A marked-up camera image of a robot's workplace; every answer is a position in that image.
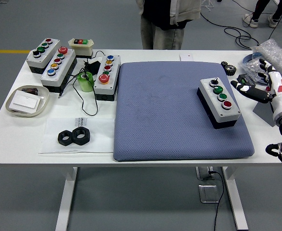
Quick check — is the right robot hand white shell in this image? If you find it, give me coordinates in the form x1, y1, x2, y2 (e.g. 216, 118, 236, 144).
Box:
230, 58, 282, 118

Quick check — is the grey four-button box with knob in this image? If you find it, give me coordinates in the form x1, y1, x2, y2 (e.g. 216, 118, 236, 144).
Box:
197, 77, 242, 130

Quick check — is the short five-button box, mushroom button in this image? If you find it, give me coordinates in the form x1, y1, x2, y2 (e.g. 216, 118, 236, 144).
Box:
93, 54, 122, 102

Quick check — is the long five-button box, mushroom button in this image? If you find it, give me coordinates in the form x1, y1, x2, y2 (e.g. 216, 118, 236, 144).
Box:
40, 46, 78, 94

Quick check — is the grey four-button control box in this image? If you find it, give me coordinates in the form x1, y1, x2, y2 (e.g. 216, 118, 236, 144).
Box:
26, 38, 61, 75

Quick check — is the black green terminal module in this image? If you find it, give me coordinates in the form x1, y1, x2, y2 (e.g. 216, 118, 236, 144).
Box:
236, 74, 257, 88

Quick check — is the clear bag of small parts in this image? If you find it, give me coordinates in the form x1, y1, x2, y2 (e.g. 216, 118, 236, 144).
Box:
238, 57, 270, 84

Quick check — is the bubble wrap bag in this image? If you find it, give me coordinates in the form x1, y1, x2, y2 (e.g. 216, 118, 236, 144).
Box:
251, 38, 282, 73

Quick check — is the blue round plate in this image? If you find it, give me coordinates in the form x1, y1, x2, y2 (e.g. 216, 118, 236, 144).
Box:
242, 53, 282, 84

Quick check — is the large black gear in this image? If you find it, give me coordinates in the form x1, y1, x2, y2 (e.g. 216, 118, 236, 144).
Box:
224, 64, 237, 77

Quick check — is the background person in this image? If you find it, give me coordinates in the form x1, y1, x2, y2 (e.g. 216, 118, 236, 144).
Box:
242, 0, 282, 28

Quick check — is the grey under-table box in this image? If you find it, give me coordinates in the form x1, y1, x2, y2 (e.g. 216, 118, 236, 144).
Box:
195, 167, 215, 180

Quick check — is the white table leg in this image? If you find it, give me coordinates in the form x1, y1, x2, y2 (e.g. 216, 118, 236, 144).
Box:
221, 167, 249, 231
55, 167, 78, 231

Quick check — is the blue-grey padded mat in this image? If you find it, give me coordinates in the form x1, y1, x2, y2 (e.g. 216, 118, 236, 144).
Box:
113, 61, 255, 162

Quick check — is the metal floor socket plate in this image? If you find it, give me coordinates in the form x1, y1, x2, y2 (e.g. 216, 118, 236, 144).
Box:
198, 184, 220, 204

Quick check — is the clear printed plastic bag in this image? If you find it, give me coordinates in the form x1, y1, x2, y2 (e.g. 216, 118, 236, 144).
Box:
38, 117, 115, 154

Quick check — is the black power adapter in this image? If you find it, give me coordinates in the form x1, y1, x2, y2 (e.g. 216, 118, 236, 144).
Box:
84, 60, 102, 74

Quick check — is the green tape roll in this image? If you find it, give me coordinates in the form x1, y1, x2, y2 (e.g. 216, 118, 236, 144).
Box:
77, 71, 94, 93

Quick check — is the black hex nut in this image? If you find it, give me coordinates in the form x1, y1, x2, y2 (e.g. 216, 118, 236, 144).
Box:
73, 127, 91, 145
57, 129, 77, 146

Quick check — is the grey shallow tray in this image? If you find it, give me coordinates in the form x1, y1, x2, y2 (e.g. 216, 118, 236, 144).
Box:
5, 85, 50, 118

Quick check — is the dark small cylinder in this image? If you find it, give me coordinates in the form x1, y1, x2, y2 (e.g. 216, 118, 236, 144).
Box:
21, 88, 39, 96

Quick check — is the white flat card box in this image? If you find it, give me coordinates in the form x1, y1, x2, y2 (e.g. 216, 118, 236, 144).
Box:
10, 90, 41, 112

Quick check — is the black floor cable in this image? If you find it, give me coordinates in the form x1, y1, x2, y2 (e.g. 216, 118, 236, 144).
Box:
200, 0, 282, 48

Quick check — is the black cable under table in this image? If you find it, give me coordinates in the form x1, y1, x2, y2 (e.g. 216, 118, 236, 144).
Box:
209, 170, 225, 231

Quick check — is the cream switch box red green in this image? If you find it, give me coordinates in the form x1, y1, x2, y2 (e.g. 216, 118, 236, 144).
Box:
68, 38, 95, 59

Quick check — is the black adapter cable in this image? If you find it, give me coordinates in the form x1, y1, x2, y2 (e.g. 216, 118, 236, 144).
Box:
58, 50, 105, 116

